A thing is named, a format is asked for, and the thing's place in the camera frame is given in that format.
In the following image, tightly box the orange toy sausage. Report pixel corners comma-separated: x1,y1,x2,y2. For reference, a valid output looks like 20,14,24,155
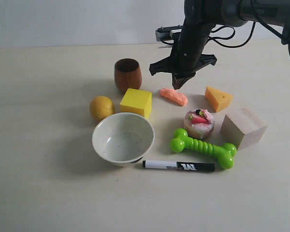
159,88,188,106

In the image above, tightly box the white ceramic bowl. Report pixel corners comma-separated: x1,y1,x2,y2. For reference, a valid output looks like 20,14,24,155
92,113,155,167

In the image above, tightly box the light wooden block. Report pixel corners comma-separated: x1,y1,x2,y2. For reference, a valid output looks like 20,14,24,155
220,107,267,150

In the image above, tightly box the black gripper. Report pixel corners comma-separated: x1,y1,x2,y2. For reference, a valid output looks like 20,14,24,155
149,23,217,90

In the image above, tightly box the yellow lemon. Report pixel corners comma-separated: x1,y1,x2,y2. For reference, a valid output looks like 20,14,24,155
89,96,115,122

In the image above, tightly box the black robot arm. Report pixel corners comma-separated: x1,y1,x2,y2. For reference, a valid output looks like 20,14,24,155
149,0,290,89

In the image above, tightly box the green bone dog toy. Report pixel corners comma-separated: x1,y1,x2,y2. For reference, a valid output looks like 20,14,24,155
170,128,237,170

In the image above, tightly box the brown wooden cup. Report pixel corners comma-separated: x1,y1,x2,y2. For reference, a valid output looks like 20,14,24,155
114,58,142,94

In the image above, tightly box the yellow wooden cube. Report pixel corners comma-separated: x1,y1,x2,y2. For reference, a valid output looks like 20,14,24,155
119,88,152,118

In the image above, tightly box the pink strawberry cake toy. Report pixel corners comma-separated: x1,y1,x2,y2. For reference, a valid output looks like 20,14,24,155
184,108,215,140

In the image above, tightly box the black and white marker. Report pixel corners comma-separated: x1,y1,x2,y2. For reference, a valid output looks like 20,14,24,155
142,160,215,173

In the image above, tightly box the orange cheese wedge toy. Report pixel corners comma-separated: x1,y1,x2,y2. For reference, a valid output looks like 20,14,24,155
204,86,234,113

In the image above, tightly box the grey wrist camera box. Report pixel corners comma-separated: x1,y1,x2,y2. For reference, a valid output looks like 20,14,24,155
155,25,182,42

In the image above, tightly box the black cable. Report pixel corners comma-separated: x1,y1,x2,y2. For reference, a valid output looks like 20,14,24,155
159,14,288,49

